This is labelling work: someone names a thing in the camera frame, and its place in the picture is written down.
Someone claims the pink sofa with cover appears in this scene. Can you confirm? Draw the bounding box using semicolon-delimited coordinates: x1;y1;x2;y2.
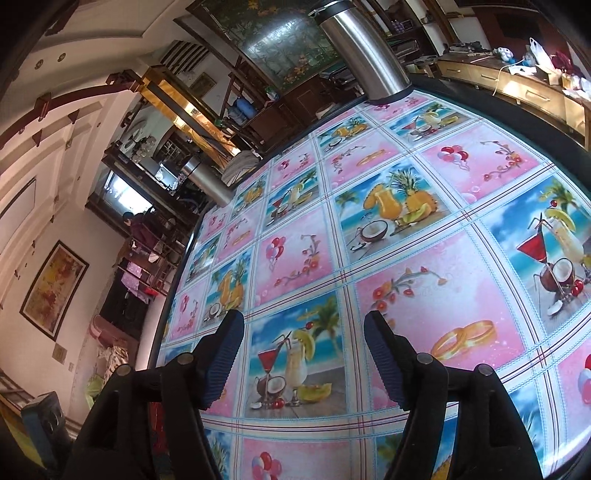
88;315;139;367

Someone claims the framed horses painting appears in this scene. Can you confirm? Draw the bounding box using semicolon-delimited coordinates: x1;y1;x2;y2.
19;240;89;341

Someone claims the colourful patterned tablecloth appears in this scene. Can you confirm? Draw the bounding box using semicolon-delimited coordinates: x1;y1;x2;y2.
157;90;590;479

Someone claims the seated person in maroon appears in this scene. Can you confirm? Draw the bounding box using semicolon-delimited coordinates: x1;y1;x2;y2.
122;211;160;250

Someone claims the small steel thermos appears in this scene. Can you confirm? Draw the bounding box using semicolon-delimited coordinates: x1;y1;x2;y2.
181;156;235;207

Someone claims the wooden sideboard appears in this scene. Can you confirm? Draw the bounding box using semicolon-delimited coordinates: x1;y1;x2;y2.
437;53;590;151

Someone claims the large steel thermos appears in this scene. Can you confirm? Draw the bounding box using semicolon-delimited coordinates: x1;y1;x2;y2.
308;1;414;105

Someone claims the large floral wall painting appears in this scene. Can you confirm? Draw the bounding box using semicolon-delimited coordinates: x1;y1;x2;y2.
187;0;353;94

